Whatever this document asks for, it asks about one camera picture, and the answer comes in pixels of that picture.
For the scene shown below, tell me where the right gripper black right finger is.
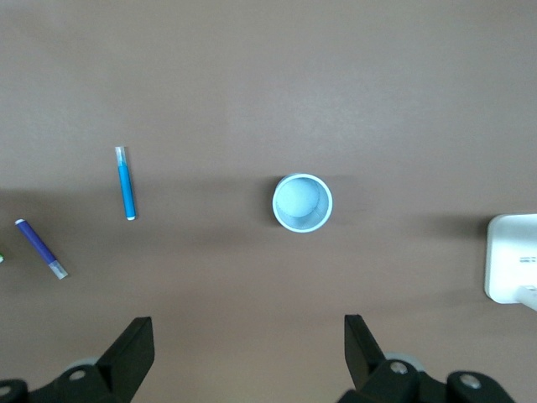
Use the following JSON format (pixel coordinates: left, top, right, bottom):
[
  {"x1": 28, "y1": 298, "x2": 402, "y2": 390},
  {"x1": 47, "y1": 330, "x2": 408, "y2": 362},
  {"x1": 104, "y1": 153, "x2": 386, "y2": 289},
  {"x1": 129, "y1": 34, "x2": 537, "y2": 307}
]
[{"x1": 337, "y1": 313, "x2": 519, "y2": 403}]

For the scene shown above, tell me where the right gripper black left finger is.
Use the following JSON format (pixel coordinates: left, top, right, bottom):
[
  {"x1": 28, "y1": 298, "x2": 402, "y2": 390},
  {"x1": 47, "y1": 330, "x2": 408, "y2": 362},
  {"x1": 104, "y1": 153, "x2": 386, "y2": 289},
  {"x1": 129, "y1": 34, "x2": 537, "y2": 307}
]
[{"x1": 0, "y1": 317, "x2": 155, "y2": 403}]

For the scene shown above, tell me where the blue marker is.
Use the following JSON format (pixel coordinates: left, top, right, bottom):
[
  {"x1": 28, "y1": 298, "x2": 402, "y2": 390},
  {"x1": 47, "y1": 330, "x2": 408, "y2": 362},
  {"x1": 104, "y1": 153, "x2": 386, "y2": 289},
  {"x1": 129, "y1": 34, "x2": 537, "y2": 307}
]
[{"x1": 114, "y1": 145, "x2": 138, "y2": 222}]

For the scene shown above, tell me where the purple marker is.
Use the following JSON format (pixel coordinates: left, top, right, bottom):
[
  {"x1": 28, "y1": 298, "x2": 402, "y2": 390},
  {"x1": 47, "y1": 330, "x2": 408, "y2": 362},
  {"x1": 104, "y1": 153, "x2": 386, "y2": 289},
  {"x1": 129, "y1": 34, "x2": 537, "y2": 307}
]
[{"x1": 14, "y1": 218, "x2": 70, "y2": 280}]

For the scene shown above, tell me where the blue mesh cup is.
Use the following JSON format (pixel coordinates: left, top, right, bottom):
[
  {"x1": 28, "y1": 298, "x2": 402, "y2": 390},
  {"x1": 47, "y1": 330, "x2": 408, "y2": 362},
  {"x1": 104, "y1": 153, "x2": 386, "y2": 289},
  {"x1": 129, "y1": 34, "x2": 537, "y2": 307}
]
[{"x1": 271, "y1": 172, "x2": 334, "y2": 233}]

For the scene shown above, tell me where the brown table mat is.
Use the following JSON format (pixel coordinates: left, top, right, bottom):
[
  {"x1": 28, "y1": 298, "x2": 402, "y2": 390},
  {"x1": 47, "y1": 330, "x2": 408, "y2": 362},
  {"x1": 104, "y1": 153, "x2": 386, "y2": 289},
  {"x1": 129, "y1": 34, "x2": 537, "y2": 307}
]
[{"x1": 0, "y1": 0, "x2": 537, "y2": 403}]

